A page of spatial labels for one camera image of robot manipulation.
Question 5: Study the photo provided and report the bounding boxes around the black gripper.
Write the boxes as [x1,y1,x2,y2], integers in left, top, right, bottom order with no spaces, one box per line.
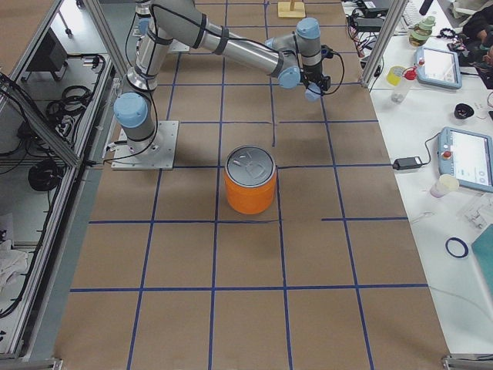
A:
[301,65,324,87]

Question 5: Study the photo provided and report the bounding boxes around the light blue plastic cup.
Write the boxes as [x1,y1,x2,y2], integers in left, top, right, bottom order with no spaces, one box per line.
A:
[305,82,322,102]

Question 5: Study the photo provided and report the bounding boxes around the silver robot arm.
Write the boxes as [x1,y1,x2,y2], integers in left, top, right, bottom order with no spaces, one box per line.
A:
[114,1,330,156]

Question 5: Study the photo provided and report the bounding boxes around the wooden mug tree stand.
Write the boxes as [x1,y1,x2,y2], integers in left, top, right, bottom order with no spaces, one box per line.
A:
[277,0,306,19]

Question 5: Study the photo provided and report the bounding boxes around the yellow tape roll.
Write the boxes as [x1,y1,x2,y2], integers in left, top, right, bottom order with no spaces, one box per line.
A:
[386,66,406,86]

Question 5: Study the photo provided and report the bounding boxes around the clear squeeze bottle red cap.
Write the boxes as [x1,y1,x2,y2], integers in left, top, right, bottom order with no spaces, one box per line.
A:
[391,66,418,103]

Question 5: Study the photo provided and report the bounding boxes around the orange can with grey lid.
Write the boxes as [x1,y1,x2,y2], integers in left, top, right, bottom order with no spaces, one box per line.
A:
[224,146,277,214]

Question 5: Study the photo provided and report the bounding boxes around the black power adapter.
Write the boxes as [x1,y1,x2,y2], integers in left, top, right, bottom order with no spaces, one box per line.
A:
[392,156,424,170]

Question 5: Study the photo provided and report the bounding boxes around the blue teach pendant far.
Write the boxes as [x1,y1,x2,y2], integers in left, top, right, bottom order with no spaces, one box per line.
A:
[414,46,462,89]

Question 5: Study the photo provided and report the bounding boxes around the blue teach pendant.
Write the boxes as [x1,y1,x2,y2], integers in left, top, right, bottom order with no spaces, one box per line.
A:
[414,46,462,89]
[438,126,492,193]

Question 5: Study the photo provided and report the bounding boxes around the black bowl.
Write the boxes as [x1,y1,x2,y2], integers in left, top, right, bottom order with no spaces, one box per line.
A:
[454,103,475,119]

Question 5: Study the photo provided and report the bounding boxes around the blue teach pendant near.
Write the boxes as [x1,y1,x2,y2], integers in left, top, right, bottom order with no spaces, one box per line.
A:
[438,126,492,193]

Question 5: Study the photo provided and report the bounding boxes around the white cloth rag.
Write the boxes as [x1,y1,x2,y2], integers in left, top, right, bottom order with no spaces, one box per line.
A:
[1,240,28,290]

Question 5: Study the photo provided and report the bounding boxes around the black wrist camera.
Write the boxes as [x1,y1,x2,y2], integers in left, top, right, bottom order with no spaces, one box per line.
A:
[320,76,331,93]

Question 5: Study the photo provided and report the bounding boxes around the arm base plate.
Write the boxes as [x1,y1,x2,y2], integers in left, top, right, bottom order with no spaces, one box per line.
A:
[111,120,179,170]

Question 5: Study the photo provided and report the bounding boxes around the blue tape ring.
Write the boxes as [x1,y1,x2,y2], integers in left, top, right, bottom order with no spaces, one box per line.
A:
[445,237,469,258]

